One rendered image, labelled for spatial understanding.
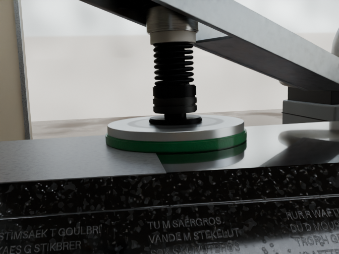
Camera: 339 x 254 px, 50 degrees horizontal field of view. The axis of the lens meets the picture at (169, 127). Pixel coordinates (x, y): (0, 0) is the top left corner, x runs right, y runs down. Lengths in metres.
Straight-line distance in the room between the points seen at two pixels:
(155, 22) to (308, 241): 0.35
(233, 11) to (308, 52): 0.20
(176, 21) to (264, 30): 0.16
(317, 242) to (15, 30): 5.22
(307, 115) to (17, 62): 4.40
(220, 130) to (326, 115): 1.01
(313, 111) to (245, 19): 0.99
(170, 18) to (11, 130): 5.01
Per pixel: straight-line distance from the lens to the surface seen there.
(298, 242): 0.38
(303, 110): 1.61
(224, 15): 0.57
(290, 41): 0.68
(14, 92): 5.42
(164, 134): 0.47
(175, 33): 0.54
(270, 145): 0.52
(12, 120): 5.45
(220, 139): 0.49
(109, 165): 0.42
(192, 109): 0.55
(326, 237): 0.39
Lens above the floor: 0.92
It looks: 8 degrees down
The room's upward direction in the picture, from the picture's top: 2 degrees counter-clockwise
